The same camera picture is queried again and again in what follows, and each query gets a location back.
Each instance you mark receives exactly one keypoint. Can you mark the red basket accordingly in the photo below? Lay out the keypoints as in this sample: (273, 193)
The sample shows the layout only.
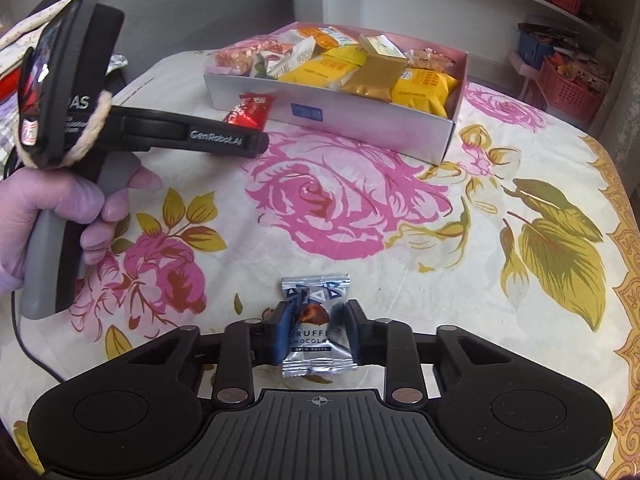
(566, 0)

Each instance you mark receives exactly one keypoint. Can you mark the orange folded cloth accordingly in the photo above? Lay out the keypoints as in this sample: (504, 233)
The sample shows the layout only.
(9, 87)

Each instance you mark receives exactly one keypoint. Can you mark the pile of printed cartons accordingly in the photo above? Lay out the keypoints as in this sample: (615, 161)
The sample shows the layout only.
(580, 65)

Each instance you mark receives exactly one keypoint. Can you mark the red snack packet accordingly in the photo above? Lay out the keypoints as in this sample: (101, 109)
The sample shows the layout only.
(250, 110)

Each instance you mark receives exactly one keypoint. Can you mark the person's left hand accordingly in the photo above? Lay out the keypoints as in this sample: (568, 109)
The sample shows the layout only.
(25, 210)

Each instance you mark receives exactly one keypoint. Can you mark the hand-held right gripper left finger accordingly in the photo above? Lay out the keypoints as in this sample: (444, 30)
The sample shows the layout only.
(281, 335)

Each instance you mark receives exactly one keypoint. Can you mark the blue box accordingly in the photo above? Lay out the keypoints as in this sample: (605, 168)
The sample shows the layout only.
(532, 50)

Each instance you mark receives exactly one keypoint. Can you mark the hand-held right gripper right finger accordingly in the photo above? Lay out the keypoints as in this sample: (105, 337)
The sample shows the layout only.
(356, 335)

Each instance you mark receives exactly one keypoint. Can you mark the silver box with pink inside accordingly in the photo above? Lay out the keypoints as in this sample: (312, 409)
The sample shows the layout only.
(375, 120)

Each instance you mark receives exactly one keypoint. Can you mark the grey sofa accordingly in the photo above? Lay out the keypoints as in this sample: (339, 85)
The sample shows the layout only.
(200, 20)

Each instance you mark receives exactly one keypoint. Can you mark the grey curtain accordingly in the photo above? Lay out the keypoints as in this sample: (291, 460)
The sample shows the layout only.
(625, 100)

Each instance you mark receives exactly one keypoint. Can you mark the clear wafer packet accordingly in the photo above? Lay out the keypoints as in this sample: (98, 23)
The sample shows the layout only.
(430, 60)

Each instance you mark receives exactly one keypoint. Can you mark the pink candy packet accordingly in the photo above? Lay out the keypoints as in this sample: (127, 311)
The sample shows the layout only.
(235, 57)

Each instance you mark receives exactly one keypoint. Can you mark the gold snack packet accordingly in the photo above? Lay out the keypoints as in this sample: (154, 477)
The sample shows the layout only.
(375, 77)

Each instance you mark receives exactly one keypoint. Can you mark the folded floral cloth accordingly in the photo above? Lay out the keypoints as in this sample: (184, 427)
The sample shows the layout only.
(20, 35)

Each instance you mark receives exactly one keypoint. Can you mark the yellow snack packet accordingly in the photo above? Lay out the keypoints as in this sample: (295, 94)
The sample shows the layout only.
(425, 85)
(382, 46)
(320, 67)

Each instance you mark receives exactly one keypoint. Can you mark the floral tablecloth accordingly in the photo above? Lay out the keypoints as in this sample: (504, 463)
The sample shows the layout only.
(450, 260)

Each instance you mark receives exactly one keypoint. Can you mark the silver chocolate truffle packet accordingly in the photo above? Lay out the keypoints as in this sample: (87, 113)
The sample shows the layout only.
(315, 294)

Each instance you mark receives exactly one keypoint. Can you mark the large pink plastic basket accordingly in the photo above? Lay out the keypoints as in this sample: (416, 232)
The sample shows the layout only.
(570, 92)

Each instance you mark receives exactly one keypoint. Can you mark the orange and white snack packet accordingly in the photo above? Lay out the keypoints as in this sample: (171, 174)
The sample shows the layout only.
(325, 37)

